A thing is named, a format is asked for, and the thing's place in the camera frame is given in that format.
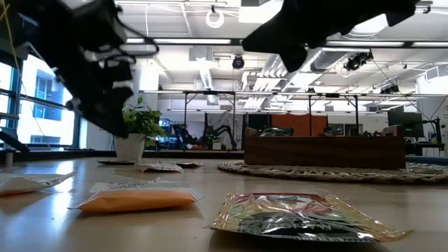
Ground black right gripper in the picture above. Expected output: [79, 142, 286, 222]
[241, 0, 354, 74]

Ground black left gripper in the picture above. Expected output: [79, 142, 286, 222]
[45, 0, 136, 138]

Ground printed foil tea packet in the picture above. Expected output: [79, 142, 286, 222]
[0, 170, 77, 197]
[174, 160, 204, 168]

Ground orange tea packet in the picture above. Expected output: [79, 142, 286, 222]
[68, 180, 205, 214]

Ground gold foil mango tea packet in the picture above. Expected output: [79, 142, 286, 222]
[209, 192, 415, 244]

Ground dark wooden tea box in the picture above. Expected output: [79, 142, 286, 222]
[244, 125, 407, 171]

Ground green plant in white pot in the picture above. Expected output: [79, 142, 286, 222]
[114, 97, 168, 162]

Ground blue storage shelf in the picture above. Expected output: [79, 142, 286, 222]
[157, 118, 183, 150]

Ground black ceiling spotlight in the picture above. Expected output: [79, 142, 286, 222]
[344, 50, 375, 72]
[379, 83, 402, 95]

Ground black partition panel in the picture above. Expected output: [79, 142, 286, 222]
[246, 113, 273, 129]

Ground white ceiling vent pipe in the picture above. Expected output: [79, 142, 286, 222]
[188, 45, 215, 91]

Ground long ceiling light bar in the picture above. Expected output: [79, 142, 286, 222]
[124, 36, 448, 49]

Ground patterned cloth panel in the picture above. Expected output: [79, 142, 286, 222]
[206, 111, 244, 151]

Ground black background robot arms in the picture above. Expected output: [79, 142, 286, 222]
[171, 124, 239, 151]

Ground round woven straw placemat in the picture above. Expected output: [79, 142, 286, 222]
[216, 160, 448, 185]

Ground black computer monitor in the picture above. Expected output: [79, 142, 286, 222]
[387, 106, 424, 138]

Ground silver ceiling air duct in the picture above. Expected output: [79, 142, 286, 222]
[309, 15, 389, 73]

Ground black metal frame stand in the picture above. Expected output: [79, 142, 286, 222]
[181, 90, 237, 152]
[307, 93, 360, 137]

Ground black metal table frame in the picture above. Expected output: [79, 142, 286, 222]
[0, 126, 448, 166]

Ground white coiled cable ring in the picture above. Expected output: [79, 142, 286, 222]
[204, 9, 225, 29]

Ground dark window frame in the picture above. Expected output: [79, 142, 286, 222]
[0, 52, 85, 150]

